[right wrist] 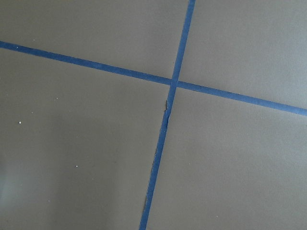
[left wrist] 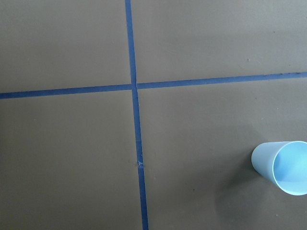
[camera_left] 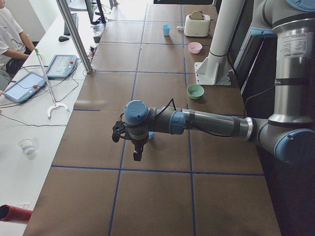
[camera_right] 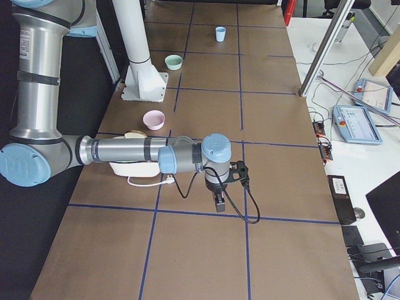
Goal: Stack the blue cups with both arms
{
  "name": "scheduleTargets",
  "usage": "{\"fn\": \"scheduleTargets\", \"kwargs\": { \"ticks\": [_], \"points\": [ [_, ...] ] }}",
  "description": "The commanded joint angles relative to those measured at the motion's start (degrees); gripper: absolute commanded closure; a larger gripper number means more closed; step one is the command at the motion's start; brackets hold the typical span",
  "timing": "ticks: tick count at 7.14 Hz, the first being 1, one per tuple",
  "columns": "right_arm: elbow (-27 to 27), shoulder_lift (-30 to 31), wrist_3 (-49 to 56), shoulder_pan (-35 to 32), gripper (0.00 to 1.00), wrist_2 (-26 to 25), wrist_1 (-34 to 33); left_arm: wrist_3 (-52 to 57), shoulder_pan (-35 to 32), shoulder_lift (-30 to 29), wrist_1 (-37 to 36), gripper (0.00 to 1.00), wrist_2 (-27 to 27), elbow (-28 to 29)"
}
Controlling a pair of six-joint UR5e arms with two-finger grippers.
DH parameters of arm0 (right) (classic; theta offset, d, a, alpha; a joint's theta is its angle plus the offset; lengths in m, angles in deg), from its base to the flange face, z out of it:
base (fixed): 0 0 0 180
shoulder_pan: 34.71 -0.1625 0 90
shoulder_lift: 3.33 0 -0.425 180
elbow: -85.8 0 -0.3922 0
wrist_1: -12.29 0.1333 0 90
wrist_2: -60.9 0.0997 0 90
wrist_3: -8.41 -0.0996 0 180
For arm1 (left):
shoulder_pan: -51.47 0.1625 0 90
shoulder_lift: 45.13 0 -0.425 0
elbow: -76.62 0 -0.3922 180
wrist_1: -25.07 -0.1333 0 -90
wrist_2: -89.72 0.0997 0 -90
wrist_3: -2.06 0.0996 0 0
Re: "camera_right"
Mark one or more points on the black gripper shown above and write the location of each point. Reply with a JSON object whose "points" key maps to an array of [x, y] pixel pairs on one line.
{"points": [[214, 188]]}

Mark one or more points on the light blue plastic cup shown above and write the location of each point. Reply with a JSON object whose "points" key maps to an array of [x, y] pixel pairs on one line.
{"points": [[220, 33]]}

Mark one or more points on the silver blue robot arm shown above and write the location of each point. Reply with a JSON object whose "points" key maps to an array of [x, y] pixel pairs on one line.
{"points": [[38, 151]]}

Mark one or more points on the white toaster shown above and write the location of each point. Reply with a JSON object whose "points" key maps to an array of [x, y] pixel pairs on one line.
{"points": [[135, 169]]}

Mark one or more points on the pink bowl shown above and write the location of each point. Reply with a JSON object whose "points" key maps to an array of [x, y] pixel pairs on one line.
{"points": [[154, 120]]}

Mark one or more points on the toast slice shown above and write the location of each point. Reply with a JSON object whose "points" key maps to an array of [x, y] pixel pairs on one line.
{"points": [[135, 134]]}

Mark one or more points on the orange black connector strip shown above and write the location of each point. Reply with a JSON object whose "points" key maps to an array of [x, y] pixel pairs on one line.
{"points": [[324, 144]]}

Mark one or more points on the black rectangular box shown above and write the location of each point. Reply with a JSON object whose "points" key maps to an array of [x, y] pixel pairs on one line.
{"points": [[341, 199]]}

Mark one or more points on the green bowl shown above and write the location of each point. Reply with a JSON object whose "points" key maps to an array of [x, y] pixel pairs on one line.
{"points": [[173, 62]]}

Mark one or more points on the near blue teach pendant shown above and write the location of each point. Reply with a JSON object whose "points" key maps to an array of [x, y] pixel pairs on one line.
{"points": [[355, 125]]}

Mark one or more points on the blue teach pendant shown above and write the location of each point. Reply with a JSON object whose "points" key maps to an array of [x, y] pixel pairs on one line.
{"points": [[374, 94], [355, 125]]}

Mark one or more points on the black monitor corner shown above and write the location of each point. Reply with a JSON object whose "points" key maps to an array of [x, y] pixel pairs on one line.
{"points": [[384, 203]]}

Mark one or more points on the metal grabber stick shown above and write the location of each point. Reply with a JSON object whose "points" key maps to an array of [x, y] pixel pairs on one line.
{"points": [[357, 101]]}

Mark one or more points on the far blue teach pendant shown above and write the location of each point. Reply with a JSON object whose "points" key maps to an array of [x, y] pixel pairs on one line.
{"points": [[374, 94]]}

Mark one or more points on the wooden board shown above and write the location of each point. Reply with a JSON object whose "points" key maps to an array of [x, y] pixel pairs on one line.
{"points": [[387, 57]]}

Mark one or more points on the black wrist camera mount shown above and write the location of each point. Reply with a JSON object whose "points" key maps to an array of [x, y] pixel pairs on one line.
{"points": [[238, 171]]}

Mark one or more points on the aluminium frame post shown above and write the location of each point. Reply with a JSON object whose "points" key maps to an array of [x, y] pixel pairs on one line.
{"points": [[325, 45]]}

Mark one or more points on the black device with cables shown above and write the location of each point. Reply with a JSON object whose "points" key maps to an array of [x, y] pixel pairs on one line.
{"points": [[377, 268]]}

